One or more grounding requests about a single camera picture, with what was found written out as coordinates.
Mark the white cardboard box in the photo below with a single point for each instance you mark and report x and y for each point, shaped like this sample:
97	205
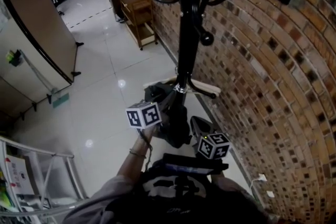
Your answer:
18	175

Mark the wooden shelf cart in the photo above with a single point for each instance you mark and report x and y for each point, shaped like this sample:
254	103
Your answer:
139	21

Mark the beige partition panel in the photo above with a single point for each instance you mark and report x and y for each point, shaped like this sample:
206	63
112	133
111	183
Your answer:
21	78

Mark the person's left forearm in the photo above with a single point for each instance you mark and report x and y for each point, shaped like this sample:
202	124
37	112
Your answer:
138	154

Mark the white wall socket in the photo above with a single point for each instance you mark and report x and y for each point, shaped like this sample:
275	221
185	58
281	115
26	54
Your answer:
262	177
270	193

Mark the black chest-mounted device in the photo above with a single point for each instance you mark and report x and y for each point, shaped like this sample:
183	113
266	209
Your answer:
194	164

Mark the green and black holder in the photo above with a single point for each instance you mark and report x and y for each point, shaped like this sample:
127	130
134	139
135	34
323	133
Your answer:
13	57

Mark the black coat rack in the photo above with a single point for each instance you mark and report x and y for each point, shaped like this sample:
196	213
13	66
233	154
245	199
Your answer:
187	34

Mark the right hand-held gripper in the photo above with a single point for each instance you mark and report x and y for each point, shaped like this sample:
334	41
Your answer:
213	147

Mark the green floor sign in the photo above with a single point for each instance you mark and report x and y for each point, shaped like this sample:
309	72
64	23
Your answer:
61	100

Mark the black bag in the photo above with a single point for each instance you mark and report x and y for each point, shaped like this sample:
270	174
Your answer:
178	126

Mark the brown partition panel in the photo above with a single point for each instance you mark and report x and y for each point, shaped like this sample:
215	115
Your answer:
39	21

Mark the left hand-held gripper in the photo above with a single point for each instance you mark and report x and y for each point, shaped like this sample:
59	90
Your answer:
143	116

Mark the white metal rack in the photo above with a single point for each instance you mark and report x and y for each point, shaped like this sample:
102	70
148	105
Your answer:
44	181

